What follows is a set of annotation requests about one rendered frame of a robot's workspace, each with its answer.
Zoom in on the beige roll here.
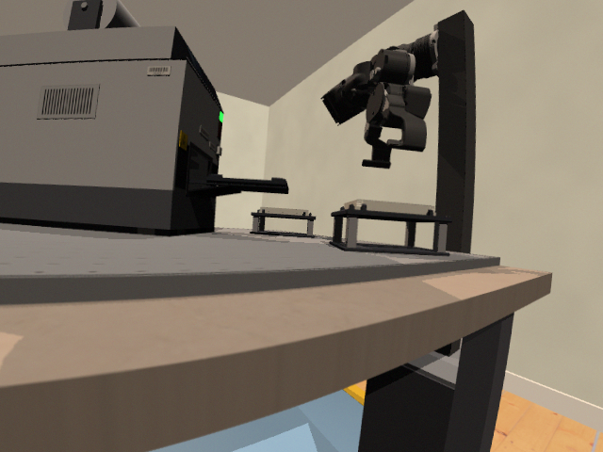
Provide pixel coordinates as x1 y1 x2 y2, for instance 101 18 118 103
63 0 140 30

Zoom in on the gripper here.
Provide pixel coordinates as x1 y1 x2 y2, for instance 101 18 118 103
362 76 432 169

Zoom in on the beige well plate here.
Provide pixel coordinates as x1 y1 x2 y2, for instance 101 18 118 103
344 200 436 216

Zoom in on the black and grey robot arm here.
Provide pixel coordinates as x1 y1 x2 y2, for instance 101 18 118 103
320 23 439 126

